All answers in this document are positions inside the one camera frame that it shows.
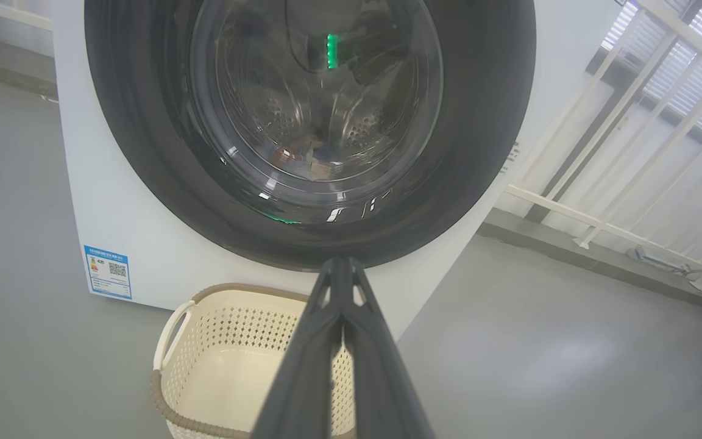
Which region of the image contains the stainless steel washing machine drum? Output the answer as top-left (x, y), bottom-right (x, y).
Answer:
top-left (190, 0), bottom-right (444, 202)

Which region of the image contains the black round glass washer door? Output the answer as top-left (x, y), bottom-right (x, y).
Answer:
top-left (84, 0), bottom-right (537, 273)

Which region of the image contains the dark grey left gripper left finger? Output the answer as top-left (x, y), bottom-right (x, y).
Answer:
top-left (250, 257), bottom-right (346, 439)

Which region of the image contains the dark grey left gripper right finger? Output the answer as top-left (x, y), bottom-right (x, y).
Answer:
top-left (343, 257), bottom-right (436, 439)

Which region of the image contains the white metal railing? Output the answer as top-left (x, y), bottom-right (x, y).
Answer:
top-left (502, 0), bottom-right (702, 291)

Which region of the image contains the cream laundry basket brown rim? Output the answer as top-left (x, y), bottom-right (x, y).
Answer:
top-left (150, 282), bottom-right (358, 439)

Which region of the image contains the cream and blue printed garment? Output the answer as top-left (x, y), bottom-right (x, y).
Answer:
top-left (272, 143), bottom-right (333, 182)

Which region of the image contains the blue energy label sticker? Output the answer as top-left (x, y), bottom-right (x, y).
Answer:
top-left (84, 245), bottom-right (133, 300)

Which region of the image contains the blue bear print garment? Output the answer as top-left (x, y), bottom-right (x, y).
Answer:
top-left (311, 135), bottom-right (343, 166)

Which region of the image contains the white front-load washing machine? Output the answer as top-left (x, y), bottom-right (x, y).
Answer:
top-left (52, 0), bottom-right (623, 342)

